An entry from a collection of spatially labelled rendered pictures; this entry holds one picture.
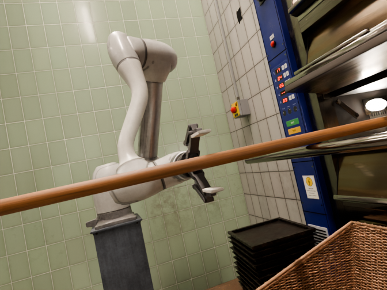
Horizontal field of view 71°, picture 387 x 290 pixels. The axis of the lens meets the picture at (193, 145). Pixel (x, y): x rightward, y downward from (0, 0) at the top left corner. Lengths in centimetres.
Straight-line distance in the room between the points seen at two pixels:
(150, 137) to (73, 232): 83
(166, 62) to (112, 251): 85
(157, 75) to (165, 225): 102
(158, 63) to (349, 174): 90
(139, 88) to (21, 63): 111
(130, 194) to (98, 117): 106
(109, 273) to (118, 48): 92
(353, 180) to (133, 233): 92
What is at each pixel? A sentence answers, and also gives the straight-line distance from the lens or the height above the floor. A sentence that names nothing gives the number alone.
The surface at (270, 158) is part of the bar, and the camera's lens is 88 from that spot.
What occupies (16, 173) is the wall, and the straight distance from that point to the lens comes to 190.
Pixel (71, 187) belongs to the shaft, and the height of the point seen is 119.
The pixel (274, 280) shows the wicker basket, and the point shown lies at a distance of 106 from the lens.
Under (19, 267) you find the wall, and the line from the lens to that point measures 194.
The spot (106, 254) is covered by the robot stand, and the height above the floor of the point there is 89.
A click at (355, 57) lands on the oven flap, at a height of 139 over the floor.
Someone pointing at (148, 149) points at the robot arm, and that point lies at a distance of 132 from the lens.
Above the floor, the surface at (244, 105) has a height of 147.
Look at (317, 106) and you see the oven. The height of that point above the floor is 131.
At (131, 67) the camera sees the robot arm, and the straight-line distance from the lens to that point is 111.
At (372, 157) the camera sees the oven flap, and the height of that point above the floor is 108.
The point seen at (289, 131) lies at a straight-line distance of 135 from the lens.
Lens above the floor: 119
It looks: 4 degrees up
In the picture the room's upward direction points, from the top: 12 degrees counter-clockwise
